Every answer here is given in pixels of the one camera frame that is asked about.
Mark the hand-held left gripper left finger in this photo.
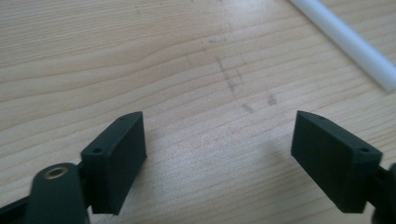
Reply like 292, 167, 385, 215
79, 111, 149, 217

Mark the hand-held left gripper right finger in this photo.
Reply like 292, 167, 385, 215
290, 109, 384, 215

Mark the white plastic tube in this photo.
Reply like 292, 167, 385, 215
289, 0, 396, 93

